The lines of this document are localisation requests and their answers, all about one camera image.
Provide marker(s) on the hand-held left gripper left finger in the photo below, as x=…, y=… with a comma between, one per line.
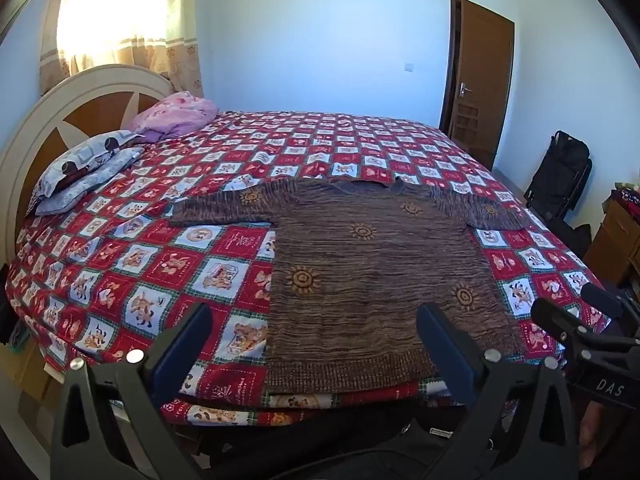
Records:
x=184, y=351

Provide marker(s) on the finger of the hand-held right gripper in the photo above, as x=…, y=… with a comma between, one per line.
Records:
x=607, y=296
x=575, y=327

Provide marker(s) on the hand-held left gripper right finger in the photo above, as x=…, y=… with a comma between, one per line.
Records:
x=450, y=355

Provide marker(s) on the brown knitted sweater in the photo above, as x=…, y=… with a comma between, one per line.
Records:
x=370, y=280

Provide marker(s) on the wooden cabinet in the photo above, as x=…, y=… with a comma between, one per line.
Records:
x=617, y=240

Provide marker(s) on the red printed bedspread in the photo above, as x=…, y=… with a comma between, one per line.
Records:
x=150, y=260

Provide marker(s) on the red cloth pile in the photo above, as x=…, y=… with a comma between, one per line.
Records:
x=631, y=200

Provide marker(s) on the black folded stroller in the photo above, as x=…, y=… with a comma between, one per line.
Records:
x=560, y=170

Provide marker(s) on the grey patterned pillow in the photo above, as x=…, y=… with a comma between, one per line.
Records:
x=95, y=177
x=85, y=152

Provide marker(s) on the pink pillow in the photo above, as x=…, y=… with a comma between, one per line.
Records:
x=175, y=115

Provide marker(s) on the brown wooden door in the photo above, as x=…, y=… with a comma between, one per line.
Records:
x=482, y=80

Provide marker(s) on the white wooden bed headboard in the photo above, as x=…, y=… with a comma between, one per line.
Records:
x=30, y=125

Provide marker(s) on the beige patterned curtain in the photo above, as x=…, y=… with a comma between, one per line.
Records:
x=130, y=20

